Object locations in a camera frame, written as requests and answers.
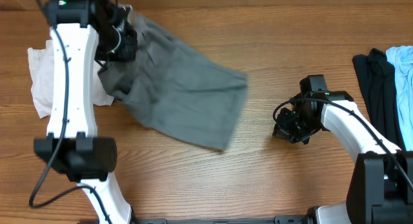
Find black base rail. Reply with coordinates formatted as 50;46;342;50
132;215;316;224

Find black garment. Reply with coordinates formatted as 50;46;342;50
352;48;405;150

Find beige folded shorts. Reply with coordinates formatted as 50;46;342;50
27;40;114;119

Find light blue garment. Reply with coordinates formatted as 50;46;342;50
386;46;412;151

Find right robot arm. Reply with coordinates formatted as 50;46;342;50
272;75;412;224

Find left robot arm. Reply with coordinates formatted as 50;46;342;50
34;0;137;224

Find grey shorts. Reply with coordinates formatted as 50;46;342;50
98;14;248;150

